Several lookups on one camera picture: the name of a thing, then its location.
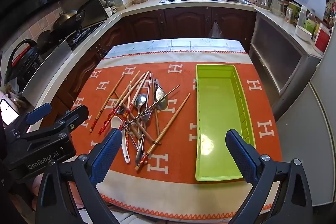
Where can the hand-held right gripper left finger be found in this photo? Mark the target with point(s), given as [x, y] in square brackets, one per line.
[107, 153]

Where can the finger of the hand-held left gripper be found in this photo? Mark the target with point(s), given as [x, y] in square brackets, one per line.
[39, 111]
[76, 116]

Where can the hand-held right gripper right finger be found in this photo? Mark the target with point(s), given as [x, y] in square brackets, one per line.
[241, 153]

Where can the white ceramic spoon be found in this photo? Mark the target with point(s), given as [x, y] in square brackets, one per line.
[116, 123]

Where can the single wooden chopstick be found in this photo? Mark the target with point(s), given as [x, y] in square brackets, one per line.
[107, 103]

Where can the small metal spoon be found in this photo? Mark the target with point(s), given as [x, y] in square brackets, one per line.
[120, 110]

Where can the green plastic tray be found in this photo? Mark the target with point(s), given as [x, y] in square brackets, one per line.
[218, 108]

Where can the metal fork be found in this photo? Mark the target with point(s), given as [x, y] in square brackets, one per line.
[147, 117]

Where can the medium metal spoon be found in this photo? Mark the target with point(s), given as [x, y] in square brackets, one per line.
[140, 102]

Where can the bundle of wooden chopsticks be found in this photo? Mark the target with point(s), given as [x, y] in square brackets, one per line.
[170, 121]

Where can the metal chopstick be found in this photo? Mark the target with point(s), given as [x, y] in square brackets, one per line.
[149, 87]
[157, 102]

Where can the large round metal spoon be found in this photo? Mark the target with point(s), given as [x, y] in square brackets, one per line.
[162, 102]

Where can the white flat device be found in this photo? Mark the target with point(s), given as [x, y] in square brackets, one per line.
[8, 112]

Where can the grey refrigerator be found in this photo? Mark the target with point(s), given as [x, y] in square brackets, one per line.
[315, 121]

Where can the gas stove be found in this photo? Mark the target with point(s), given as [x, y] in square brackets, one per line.
[81, 35]

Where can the orange printed blanket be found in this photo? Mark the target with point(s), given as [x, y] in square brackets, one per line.
[183, 77]

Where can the dark wok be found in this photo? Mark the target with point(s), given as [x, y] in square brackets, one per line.
[68, 18]

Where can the clear plastic bag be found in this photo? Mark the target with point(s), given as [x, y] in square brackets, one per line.
[215, 29]

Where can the white bowl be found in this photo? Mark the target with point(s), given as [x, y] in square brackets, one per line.
[303, 33]

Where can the red container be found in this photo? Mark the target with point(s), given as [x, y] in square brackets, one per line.
[321, 40]

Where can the dark wooden cabinets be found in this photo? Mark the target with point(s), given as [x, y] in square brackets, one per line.
[183, 24]

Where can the green label bottle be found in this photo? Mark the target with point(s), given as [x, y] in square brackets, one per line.
[311, 23]

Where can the white plastic bottle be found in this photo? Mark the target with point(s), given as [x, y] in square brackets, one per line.
[302, 15]

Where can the green carton box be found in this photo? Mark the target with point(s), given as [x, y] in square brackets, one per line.
[294, 11]

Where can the glass pitcher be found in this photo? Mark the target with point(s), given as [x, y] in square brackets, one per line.
[277, 5]

